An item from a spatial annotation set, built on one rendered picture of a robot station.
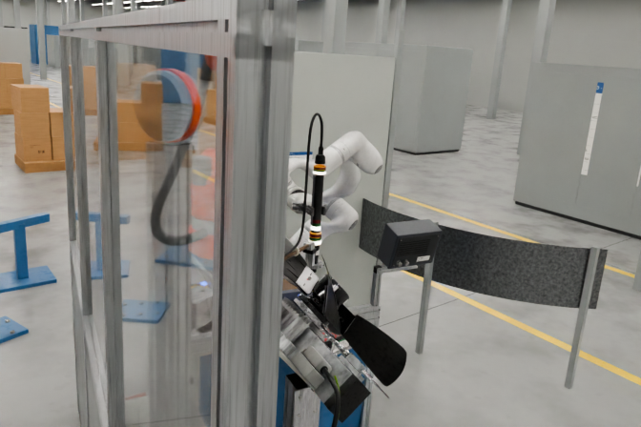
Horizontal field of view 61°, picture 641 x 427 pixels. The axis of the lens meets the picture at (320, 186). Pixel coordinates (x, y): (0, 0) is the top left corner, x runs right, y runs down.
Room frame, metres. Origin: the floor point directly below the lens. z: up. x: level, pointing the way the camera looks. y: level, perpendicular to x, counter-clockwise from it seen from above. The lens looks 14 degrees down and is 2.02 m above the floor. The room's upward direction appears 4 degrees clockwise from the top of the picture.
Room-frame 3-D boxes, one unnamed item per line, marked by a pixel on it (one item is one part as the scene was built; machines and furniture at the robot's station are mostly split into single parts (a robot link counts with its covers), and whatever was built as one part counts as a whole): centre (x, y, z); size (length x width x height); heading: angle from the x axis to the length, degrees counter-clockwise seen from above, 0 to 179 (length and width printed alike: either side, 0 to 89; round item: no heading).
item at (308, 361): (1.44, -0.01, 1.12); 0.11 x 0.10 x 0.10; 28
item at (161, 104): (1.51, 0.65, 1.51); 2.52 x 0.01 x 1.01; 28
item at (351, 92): (3.88, 0.01, 1.10); 1.21 x 0.05 x 2.20; 118
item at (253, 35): (1.51, 0.65, 1.03); 2.60 x 0.04 x 2.05; 28
